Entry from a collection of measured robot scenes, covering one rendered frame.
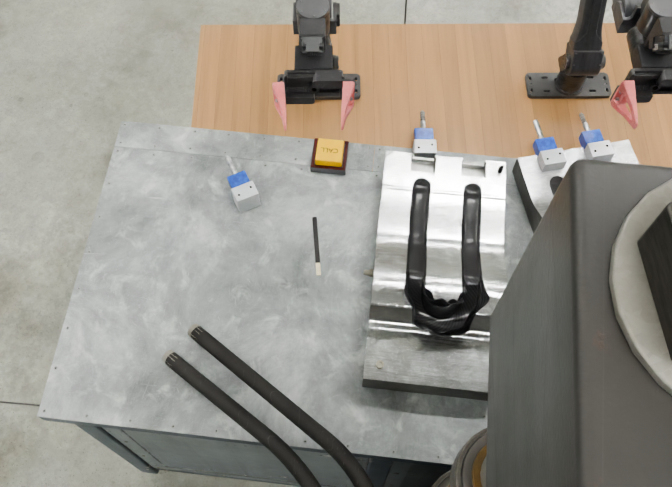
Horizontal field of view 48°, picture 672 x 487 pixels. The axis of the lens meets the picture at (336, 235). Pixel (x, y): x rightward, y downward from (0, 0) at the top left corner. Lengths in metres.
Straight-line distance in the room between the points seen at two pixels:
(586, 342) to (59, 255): 2.44
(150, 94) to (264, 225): 1.35
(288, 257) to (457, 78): 0.62
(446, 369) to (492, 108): 0.68
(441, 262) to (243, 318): 0.42
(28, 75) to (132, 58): 0.39
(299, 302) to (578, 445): 1.32
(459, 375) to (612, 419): 1.20
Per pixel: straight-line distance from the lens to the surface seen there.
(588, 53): 1.81
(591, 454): 0.30
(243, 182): 1.68
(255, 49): 1.95
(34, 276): 2.67
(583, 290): 0.32
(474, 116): 1.85
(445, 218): 1.59
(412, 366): 1.49
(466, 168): 1.69
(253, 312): 1.59
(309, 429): 1.41
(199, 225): 1.69
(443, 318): 1.52
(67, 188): 2.79
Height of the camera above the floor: 2.29
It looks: 64 degrees down
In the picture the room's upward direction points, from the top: straight up
